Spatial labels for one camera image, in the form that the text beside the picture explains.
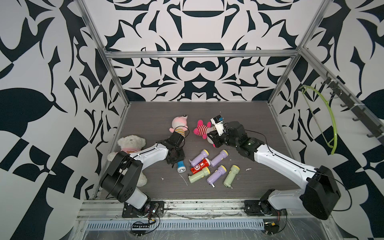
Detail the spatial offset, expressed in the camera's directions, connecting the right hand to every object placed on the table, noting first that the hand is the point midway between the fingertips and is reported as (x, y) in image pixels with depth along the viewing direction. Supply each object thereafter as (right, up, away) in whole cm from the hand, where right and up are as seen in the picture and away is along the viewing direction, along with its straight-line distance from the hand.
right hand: (208, 131), depth 80 cm
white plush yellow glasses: (-2, -1, +17) cm, 17 cm away
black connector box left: (-33, -46, -8) cm, 57 cm away
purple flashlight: (-2, -14, +9) cm, 17 cm away
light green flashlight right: (+15, -22, +3) cm, 26 cm away
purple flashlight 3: (+7, -22, +3) cm, 23 cm away
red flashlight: (-2, -19, +5) cm, 20 cm away
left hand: (-15, -15, +11) cm, 24 cm away
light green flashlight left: (-2, -23, +3) cm, 23 cm away
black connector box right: (+29, -45, -8) cm, 54 cm away
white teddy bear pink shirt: (-43, -8, +5) cm, 44 cm away
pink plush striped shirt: (-17, +2, +19) cm, 26 cm away
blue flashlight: (-15, -21, +5) cm, 26 cm away
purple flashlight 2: (+6, -17, +8) cm, 20 cm away
